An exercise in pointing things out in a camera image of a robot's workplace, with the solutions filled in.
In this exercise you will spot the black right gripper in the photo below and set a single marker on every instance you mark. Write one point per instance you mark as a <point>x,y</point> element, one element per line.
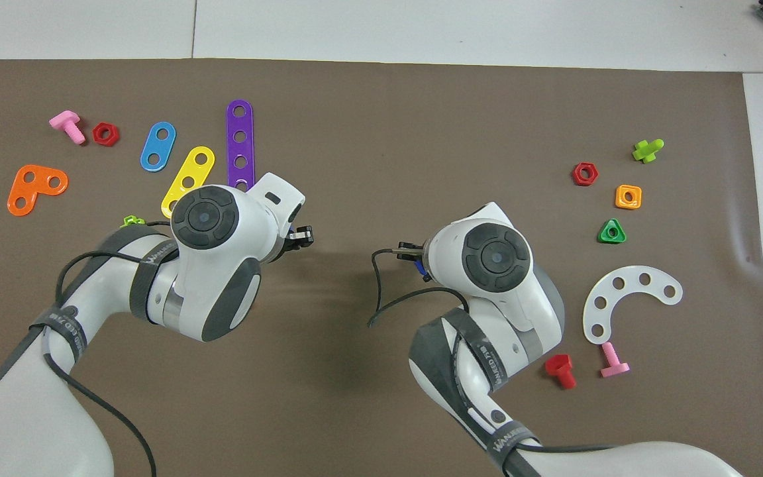
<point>424,255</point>

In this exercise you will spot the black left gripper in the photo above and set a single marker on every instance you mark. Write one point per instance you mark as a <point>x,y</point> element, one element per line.
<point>284,242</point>

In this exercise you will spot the blue triangle-head plastic screw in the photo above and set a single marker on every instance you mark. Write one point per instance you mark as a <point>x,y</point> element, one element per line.
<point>418,267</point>

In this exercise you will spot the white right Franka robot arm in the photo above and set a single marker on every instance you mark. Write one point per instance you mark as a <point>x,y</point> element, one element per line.
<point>494,265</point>

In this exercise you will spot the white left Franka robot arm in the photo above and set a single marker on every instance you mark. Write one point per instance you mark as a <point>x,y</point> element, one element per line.
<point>209,265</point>

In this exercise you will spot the lime green cross nut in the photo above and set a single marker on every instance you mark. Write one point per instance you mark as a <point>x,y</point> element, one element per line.
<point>131,219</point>

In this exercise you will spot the red hexagon plastic nut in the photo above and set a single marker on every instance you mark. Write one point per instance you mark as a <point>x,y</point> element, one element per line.
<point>97,134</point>
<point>577,175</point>

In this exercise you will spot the red plastic screw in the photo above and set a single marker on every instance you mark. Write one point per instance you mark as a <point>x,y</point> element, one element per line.
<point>559,366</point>

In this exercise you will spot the green triangle plastic nut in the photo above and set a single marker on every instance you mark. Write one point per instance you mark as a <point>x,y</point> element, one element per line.
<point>603,237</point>

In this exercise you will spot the orange square plastic nut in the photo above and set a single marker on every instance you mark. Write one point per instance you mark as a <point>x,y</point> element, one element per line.
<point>619,199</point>

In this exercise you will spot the pink plastic screw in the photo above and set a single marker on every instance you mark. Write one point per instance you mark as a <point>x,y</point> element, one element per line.
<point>613,363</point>
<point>67,122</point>

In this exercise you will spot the lime green cross-head screw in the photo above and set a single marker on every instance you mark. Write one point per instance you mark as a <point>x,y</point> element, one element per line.
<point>646,151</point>

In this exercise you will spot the purple four-hole plastic strip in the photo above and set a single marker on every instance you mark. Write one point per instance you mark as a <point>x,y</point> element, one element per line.
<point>240,150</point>

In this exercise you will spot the yellow three-hole plastic strip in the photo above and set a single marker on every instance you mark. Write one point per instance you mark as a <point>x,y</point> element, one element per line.
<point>195,171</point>

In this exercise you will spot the brown table mat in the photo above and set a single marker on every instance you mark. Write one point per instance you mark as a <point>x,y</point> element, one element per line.
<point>381,99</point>

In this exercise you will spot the blue two-hole plastic strip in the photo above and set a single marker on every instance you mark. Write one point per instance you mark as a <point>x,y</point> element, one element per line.
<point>158,146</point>

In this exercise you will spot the white curved strip with holes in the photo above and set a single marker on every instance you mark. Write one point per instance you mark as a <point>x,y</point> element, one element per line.
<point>592,305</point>

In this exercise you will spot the orange heart-shaped plastic plate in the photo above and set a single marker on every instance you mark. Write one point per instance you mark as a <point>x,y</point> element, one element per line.
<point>32,189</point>

